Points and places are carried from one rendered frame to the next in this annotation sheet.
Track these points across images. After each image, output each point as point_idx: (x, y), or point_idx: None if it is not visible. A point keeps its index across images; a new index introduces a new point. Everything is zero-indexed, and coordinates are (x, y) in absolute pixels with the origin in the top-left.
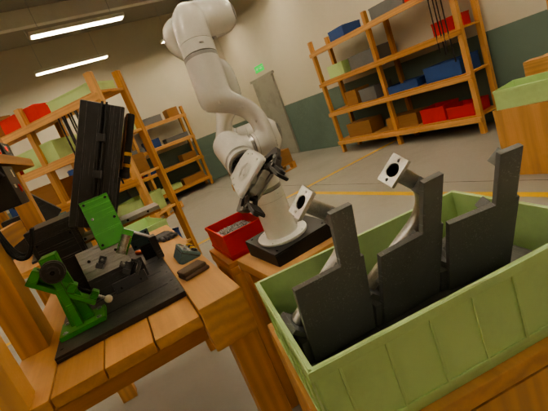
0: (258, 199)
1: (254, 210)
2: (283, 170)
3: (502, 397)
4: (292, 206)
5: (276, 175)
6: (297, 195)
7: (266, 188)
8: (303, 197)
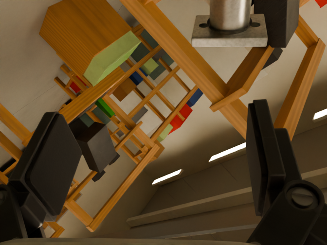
0: (21, 238)
1: (79, 151)
2: (295, 156)
3: None
4: (207, 43)
5: (246, 148)
6: (236, 45)
7: (103, 241)
8: (239, 28)
